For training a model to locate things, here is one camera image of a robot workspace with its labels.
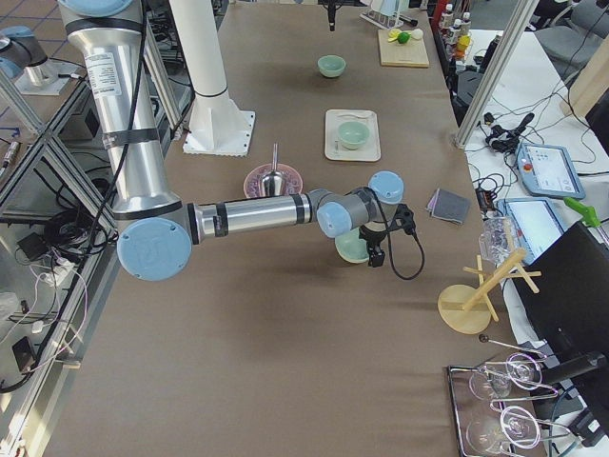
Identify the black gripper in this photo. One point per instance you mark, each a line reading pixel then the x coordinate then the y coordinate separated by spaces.
pixel 331 14
pixel 371 236

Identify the green bowl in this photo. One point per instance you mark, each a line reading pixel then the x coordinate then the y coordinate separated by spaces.
pixel 351 247
pixel 353 134
pixel 331 66

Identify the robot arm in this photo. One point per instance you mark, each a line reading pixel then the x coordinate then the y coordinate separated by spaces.
pixel 156 229

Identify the green lime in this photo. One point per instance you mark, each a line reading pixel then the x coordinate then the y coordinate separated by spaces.
pixel 403 37

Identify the grey purple folded cloth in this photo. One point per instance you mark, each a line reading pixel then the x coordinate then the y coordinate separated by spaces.
pixel 448 206

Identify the wooden cutting board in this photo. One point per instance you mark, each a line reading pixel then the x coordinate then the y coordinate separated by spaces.
pixel 412 54

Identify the wooden mug tree stand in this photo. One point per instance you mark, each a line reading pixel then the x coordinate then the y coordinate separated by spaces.
pixel 469 310

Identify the pink bowl with ice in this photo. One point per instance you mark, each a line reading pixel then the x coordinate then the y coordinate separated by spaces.
pixel 294 183

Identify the cream rabbit serving tray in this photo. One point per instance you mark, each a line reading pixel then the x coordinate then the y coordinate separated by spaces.
pixel 333 150

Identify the green bowl on tray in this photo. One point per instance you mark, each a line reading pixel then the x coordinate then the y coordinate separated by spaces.
pixel 353 134

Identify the wine glass upper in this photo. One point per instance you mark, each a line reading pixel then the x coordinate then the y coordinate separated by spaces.
pixel 494 380

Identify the wine glass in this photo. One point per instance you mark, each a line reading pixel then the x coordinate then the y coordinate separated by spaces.
pixel 514 428
pixel 494 380

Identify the black monitor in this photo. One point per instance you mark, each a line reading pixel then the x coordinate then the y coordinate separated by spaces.
pixel 570 312

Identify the blue teach pendant tablet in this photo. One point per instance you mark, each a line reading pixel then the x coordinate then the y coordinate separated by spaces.
pixel 547 170

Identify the wine glass lower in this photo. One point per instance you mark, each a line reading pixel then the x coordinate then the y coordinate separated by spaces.
pixel 514 428

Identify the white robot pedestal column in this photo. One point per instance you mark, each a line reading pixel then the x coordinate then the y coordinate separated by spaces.
pixel 196 27

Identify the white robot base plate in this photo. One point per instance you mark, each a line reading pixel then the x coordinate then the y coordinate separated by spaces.
pixel 224 132

